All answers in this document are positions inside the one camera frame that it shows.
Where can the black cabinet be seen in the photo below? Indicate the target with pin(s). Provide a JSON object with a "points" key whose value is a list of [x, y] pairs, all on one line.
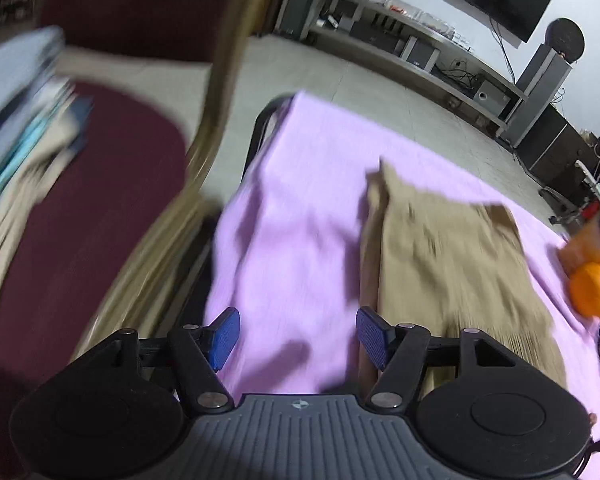
{"points": [[555, 140]]}

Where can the grey television stand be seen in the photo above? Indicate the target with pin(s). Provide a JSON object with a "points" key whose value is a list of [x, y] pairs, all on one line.
{"points": [[361, 5]]}

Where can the lilac table cloth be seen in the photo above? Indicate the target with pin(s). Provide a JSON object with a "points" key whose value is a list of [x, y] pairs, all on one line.
{"points": [[290, 210]]}

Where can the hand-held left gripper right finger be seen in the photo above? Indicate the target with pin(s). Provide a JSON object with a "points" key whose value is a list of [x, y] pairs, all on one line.
{"points": [[371, 336]]}

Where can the maroon chair with gold frame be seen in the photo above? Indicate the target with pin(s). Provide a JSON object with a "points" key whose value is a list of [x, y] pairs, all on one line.
{"points": [[105, 210]]}

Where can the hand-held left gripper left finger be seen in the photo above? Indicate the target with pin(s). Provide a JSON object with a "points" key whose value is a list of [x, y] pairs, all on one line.
{"points": [[225, 336]]}

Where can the khaki pants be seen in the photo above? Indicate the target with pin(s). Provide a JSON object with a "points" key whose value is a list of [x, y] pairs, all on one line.
{"points": [[445, 260]]}

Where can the stack of folded clothes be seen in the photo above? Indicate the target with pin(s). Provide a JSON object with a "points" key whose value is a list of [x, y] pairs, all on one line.
{"points": [[15, 110]]}

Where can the round black fan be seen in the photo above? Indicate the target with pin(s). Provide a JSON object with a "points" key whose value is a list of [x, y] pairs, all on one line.
{"points": [[565, 37]]}

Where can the black amplifier box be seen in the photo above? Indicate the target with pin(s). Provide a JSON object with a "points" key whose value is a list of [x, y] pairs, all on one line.
{"points": [[422, 54]]}

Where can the black folding table frame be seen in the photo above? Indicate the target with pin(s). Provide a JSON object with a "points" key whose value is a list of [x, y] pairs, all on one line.
{"points": [[261, 124]]}

